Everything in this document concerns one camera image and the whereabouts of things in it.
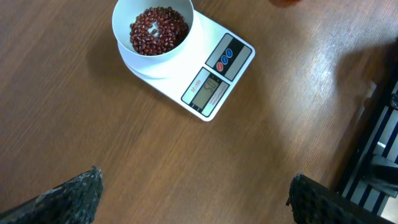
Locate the orange measuring scoop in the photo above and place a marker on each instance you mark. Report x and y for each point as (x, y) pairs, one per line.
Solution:
(284, 3)

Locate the white digital kitchen scale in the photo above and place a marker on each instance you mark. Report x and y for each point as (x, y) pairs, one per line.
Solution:
(202, 75)

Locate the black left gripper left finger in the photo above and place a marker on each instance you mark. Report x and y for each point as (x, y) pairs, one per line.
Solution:
(74, 201)

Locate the black metal frame rack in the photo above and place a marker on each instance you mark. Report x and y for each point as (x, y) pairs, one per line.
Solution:
(370, 178)

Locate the red beans in bowl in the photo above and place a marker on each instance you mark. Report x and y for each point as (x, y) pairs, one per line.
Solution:
(169, 37)

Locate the white plastic bowl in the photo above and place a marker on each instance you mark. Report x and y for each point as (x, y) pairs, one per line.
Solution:
(126, 11)

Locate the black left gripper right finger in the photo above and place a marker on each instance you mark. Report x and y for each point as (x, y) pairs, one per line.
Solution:
(313, 203)

